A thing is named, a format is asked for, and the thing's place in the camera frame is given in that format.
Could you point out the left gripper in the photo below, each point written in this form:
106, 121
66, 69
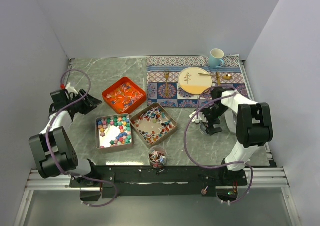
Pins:
89, 100

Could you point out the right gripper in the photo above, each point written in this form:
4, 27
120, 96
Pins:
205, 111

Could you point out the tin of star candies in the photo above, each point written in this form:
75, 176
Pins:
113, 133

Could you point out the orange plastic tray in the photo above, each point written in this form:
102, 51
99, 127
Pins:
124, 96

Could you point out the clear plastic cup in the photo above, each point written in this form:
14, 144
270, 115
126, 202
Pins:
157, 157

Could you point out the clear round lid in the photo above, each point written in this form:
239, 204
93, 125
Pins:
203, 128

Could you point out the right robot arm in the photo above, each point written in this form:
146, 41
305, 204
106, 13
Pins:
253, 127

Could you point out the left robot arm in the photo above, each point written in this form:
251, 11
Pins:
52, 149

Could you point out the gold knife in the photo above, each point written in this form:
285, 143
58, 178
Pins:
218, 78

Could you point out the cream and orange plate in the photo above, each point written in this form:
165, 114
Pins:
193, 83

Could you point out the gold spoon on mat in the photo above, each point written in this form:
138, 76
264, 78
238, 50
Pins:
226, 77

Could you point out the gold spoon on plate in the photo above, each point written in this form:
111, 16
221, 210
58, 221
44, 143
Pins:
204, 74

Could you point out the patterned cloth placemat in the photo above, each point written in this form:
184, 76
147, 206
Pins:
178, 98

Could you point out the light blue mug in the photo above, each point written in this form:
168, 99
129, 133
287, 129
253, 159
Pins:
216, 58

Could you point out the gold fork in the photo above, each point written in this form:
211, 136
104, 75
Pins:
166, 76

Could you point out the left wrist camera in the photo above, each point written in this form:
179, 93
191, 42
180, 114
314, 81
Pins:
69, 88

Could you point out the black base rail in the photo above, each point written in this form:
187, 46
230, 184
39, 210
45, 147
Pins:
128, 181

